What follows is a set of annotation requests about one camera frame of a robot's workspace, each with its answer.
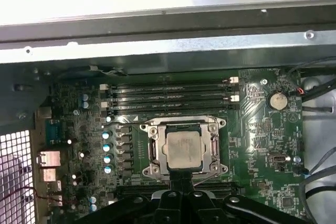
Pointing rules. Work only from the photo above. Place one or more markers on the round coin battery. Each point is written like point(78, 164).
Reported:
point(277, 100)

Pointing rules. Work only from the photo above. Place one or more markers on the black RAM slot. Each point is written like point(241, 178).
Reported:
point(168, 101)
point(168, 108)
point(136, 187)
point(168, 87)
point(123, 193)
point(168, 94)

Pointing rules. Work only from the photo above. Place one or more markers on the black PC case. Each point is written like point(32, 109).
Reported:
point(168, 45)

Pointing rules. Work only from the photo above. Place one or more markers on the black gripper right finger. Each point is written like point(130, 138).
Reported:
point(199, 208)

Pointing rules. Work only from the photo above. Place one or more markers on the green motherboard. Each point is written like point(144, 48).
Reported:
point(252, 134)

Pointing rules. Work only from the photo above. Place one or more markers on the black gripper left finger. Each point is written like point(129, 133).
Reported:
point(170, 208)

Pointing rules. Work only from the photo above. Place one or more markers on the silver CPU green edge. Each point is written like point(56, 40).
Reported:
point(181, 149)

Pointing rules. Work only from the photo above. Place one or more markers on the CPU socket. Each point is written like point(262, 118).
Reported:
point(146, 173)

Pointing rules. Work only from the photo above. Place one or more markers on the metal socket cover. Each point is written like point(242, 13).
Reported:
point(160, 140)

